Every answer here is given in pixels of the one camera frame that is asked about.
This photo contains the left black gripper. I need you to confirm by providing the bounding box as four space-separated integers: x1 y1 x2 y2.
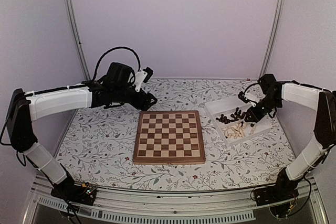
113 85 158 111

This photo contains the floral table mat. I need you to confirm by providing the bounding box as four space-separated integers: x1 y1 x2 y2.
54 78 297 192

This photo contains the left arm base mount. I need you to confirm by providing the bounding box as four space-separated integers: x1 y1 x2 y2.
51 180 97 206

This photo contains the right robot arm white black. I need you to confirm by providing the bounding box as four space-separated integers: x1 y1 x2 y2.
238 74 335 201

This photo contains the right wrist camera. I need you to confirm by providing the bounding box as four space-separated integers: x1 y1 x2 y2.
238 91 248 103

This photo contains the white divided tray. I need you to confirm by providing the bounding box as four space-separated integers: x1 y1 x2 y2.
204 97 272 146

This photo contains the aluminium frame post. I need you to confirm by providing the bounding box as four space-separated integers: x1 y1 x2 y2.
64 0 91 81
258 0 285 78

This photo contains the wooden chess board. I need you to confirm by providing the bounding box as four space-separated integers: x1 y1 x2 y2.
133 110 206 165

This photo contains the right wrist cable loop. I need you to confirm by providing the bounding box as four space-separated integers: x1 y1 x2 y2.
243 82 263 106

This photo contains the right aluminium frame post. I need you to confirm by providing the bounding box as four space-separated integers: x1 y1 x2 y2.
258 0 285 78

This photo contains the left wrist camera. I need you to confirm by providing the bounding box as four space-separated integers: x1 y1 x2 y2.
134 67 153 92

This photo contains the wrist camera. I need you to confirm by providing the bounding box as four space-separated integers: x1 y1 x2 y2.
134 67 153 92
238 91 248 103

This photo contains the left aluminium frame post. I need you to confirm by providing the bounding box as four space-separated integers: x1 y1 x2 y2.
64 0 91 81

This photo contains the white piece in right slot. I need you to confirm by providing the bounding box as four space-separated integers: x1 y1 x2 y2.
249 124 256 135

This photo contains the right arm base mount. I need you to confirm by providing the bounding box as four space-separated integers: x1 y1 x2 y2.
250 180 299 218

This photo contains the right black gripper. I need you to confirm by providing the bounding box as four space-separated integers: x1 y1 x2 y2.
245 95 282 123

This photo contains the pile of white chess pieces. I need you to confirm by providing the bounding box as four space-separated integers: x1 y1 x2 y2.
222 121 247 140

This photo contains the wrist cable loop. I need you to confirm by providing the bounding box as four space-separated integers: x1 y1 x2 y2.
93 46 142 83
243 82 263 106

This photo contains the front aluminium rail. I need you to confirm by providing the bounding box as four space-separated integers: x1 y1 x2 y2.
23 176 329 223

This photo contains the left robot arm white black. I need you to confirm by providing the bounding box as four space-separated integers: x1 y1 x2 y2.
1 62 157 200

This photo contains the pile of dark chess pieces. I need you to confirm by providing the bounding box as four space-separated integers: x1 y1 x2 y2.
215 107 247 124

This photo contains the left wrist cable loop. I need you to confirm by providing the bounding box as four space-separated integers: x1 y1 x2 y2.
93 46 142 83

